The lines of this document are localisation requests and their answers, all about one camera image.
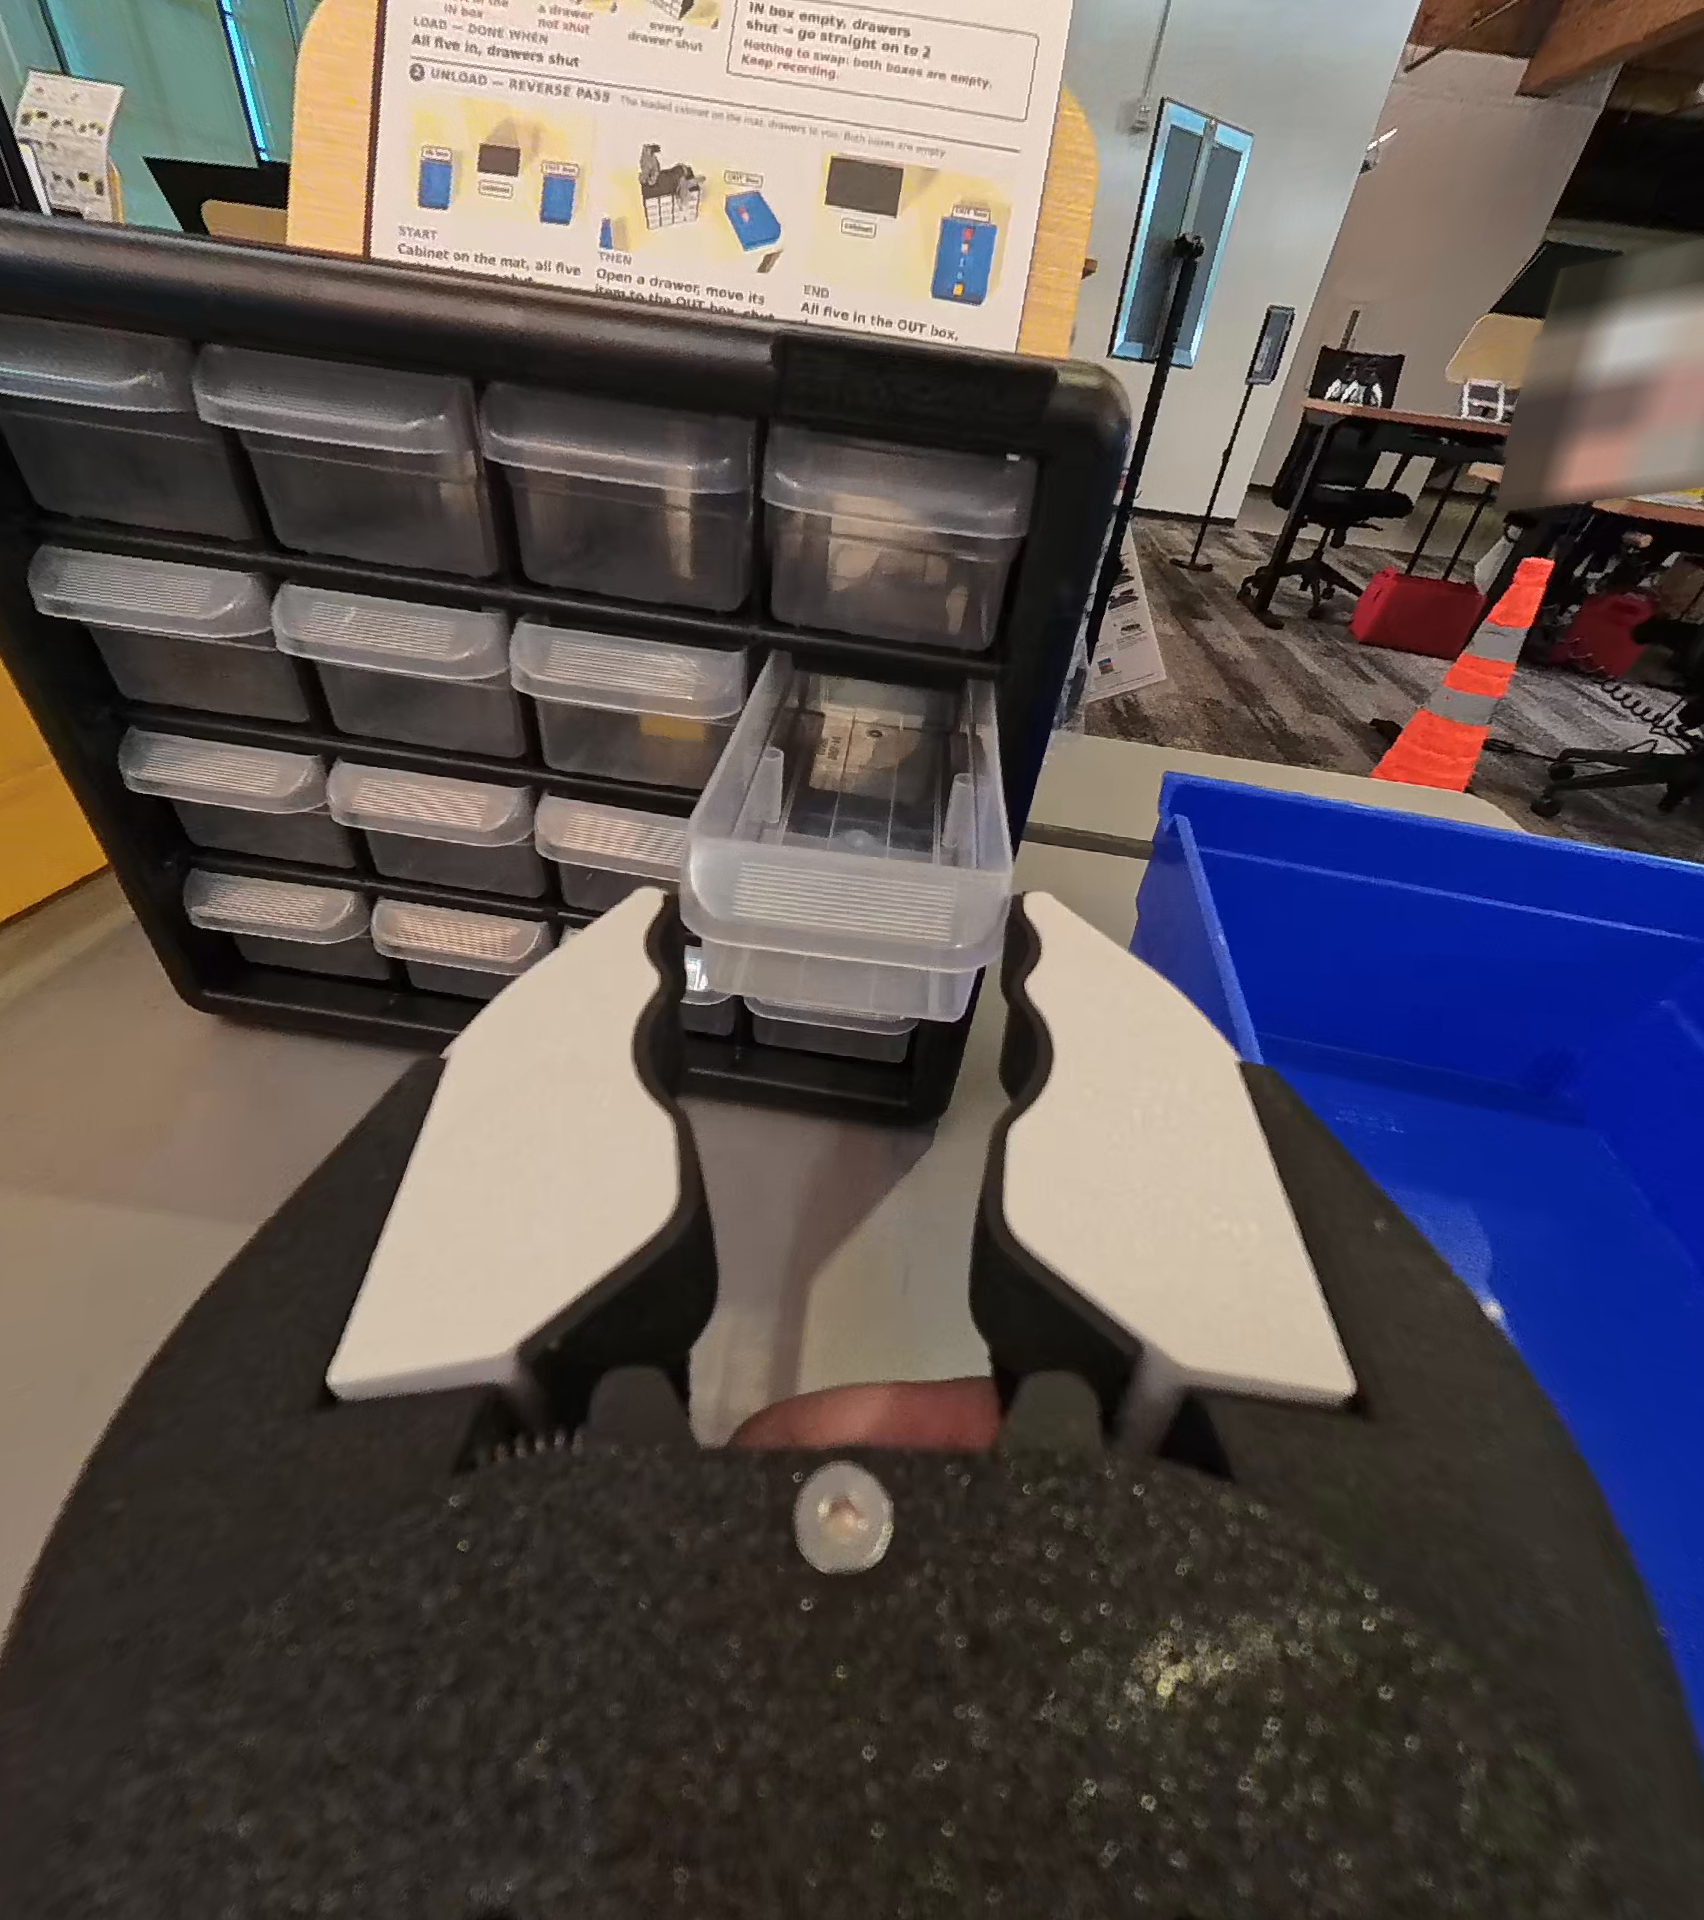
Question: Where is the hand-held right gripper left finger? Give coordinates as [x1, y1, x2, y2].
[324, 886, 722, 1404]

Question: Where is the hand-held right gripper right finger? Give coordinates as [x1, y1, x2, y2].
[969, 889, 1359, 1454]

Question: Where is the blue plastic bin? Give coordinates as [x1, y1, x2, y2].
[1130, 767, 1704, 1920]

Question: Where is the clear plastic drawer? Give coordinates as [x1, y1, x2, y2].
[678, 649, 1018, 1024]

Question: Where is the black drawer cabinet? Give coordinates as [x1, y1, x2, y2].
[0, 194, 1136, 1130]

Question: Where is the array of clear drawers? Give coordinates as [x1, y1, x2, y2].
[0, 307, 1042, 1067]

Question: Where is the white floor sign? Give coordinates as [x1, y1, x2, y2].
[1083, 541, 1167, 706]

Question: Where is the orange traffic cone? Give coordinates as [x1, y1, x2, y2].
[1370, 554, 1558, 794]

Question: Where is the red box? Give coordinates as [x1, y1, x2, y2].
[1350, 567, 1488, 656]
[1588, 592, 1678, 676]

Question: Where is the black office chair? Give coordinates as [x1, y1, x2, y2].
[1238, 349, 1417, 624]
[1533, 598, 1704, 863]

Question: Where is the tablet on floor stand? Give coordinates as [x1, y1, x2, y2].
[1246, 303, 1302, 502]

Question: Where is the black tripod stand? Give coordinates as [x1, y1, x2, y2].
[1164, 232, 1222, 576]

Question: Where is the blue framed glass door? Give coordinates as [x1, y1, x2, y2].
[1108, 96, 1256, 369]

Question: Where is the white framed sign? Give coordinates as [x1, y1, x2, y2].
[370, 0, 1082, 358]

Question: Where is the small white poster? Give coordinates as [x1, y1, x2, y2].
[12, 67, 126, 226]

